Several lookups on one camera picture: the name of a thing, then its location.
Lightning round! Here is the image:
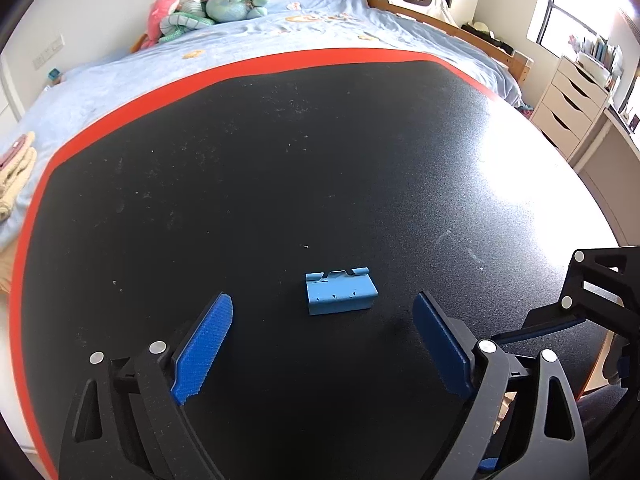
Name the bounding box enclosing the white drawer cabinet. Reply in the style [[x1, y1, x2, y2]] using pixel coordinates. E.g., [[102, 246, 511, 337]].
[[530, 56, 610, 160]]

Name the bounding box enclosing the pink plush toy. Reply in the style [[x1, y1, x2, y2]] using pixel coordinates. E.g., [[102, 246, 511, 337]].
[[137, 0, 180, 50]]

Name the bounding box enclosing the small blue plastic block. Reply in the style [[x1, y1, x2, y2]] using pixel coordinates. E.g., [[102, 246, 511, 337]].
[[305, 266, 378, 315]]

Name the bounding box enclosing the striped green plush toy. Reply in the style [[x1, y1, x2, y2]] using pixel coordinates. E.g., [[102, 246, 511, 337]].
[[158, 0, 215, 44]]

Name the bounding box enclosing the red table with black top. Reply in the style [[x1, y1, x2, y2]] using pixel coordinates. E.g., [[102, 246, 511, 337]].
[[10, 49, 616, 479]]

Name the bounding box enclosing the beige folded towel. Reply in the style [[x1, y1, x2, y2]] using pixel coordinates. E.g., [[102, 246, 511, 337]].
[[0, 131, 37, 221]]

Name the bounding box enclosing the bed with light blue sheet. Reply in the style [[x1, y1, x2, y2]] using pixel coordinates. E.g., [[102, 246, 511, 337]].
[[1, 0, 523, 292]]

